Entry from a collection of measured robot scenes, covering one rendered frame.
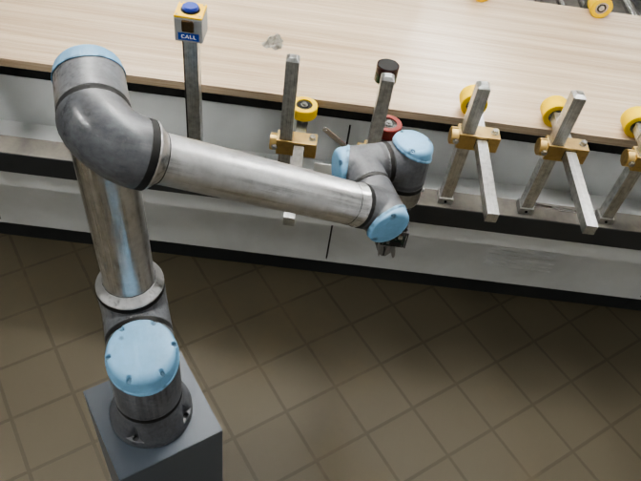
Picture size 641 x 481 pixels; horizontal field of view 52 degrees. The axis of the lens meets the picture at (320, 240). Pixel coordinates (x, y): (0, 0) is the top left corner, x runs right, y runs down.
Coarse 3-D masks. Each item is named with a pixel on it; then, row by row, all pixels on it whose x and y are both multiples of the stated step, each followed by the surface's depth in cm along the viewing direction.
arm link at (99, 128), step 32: (96, 96) 98; (64, 128) 98; (96, 128) 96; (128, 128) 97; (160, 128) 105; (96, 160) 98; (128, 160) 98; (160, 160) 100; (192, 160) 104; (224, 160) 108; (256, 160) 112; (224, 192) 109; (256, 192) 112; (288, 192) 115; (320, 192) 119; (352, 192) 123; (384, 192) 129; (352, 224) 127; (384, 224) 127
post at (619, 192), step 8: (640, 144) 183; (640, 152) 182; (624, 168) 190; (624, 176) 190; (632, 176) 188; (616, 184) 194; (624, 184) 190; (632, 184) 190; (616, 192) 193; (624, 192) 193; (608, 200) 198; (616, 200) 195; (600, 208) 202; (608, 208) 198; (616, 208) 198; (608, 216) 200
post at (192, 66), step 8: (184, 48) 167; (192, 48) 166; (184, 56) 168; (192, 56) 168; (184, 64) 172; (192, 64) 170; (184, 72) 174; (192, 72) 172; (200, 72) 175; (184, 80) 176; (192, 80) 174; (200, 80) 177; (192, 88) 176; (200, 88) 178; (192, 96) 178; (200, 96) 180; (192, 104) 179; (200, 104) 181; (192, 112) 181; (200, 112) 183; (192, 120) 184; (200, 120) 185; (192, 128) 186; (200, 128) 186; (192, 136) 188; (200, 136) 188
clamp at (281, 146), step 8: (272, 136) 187; (296, 136) 188; (304, 136) 188; (272, 144) 187; (280, 144) 187; (288, 144) 187; (296, 144) 187; (304, 144) 186; (312, 144) 186; (280, 152) 189; (288, 152) 189; (304, 152) 188; (312, 152) 188
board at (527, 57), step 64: (0, 0) 212; (64, 0) 216; (128, 0) 220; (192, 0) 225; (256, 0) 229; (320, 0) 234; (384, 0) 239; (448, 0) 245; (512, 0) 250; (0, 64) 193; (128, 64) 196; (256, 64) 204; (320, 64) 208; (448, 64) 216; (512, 64) 220; (576, 64) 224; (640, 64) 229; (512, 128) 198; (576, 128) 200
